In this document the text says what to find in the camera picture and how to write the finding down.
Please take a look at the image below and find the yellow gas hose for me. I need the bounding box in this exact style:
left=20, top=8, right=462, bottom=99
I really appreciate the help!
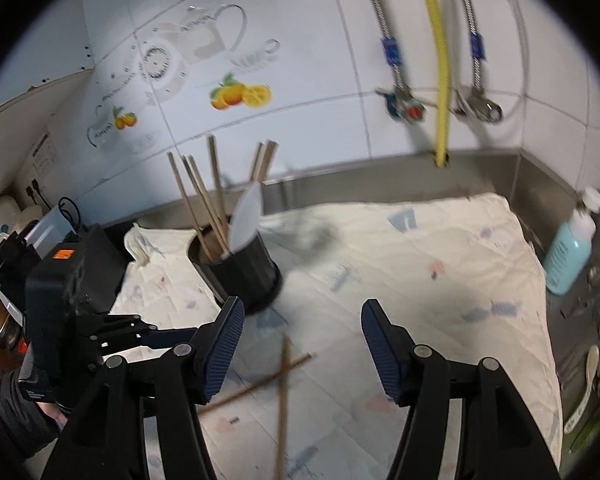
left=417, top=0, right=451, bottom=168

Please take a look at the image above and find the long wooden chopstick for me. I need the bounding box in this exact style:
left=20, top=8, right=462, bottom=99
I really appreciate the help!
left=199, top=353, right=313, bottom=415
left=275, top=336, right=291, bottom=480

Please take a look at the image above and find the white printed quilted blanket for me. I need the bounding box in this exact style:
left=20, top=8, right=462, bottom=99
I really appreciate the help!
left=111, top=191, right=563, bottom=480

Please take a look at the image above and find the teal pump bottle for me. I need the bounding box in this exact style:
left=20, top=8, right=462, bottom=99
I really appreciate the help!
left=544, top=186, right=600, bottom=296

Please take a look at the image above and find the black utensil holder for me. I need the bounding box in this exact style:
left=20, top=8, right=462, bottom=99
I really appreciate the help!
left=186, top=225, right=284, bottom=317

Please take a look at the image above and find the black flat panel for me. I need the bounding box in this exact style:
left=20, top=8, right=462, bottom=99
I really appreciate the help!
left=75, top=224, right=133, bottom=311

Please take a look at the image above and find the black cable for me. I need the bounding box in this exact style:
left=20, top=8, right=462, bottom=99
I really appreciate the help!
left=57, top=196, right=81, bottom=228

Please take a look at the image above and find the person's left forearm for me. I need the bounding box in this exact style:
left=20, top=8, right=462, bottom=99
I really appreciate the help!
left=0, top=367, right=76, bottom=461

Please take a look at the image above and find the metal valve with red knob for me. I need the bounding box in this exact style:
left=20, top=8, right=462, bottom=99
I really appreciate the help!
left=375, top=85, right=427, bottom=123

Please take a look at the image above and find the metal angle valve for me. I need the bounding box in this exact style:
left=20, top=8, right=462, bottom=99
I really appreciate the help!
left=452, top=87, right=503, bottom=123

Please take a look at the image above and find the white rounded appliance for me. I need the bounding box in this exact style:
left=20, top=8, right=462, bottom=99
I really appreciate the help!
left=0, top=195, right=21, bottom=226

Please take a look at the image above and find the bunch of wooden chopsticks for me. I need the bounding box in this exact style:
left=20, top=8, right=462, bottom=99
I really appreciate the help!
left=166, top=135, right=280, bottom=263

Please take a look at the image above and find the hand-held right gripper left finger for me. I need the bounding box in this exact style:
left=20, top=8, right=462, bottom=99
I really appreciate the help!
left=40, top=296, right=246, bottom=480

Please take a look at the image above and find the braided metal hose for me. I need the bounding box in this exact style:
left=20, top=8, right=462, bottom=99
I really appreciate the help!
left=356, top=0, right=406, bottom=96
left=450, top=0, right=486, bottom=96

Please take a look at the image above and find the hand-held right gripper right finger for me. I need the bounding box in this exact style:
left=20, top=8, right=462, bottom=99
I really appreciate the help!
left=361, top=299, right=561, bottom=480

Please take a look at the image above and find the black power plug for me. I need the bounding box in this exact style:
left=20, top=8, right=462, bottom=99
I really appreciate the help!
left=26, top=180, right=48, bottom=207

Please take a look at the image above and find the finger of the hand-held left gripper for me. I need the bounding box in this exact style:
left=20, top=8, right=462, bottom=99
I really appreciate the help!
left=87, top=327, right=203, bottom=366
left=77, top=312, right=158, bottom=341

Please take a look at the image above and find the light blue box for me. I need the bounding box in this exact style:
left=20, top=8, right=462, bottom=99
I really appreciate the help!
left=22, top=205, right=76, bottom=248

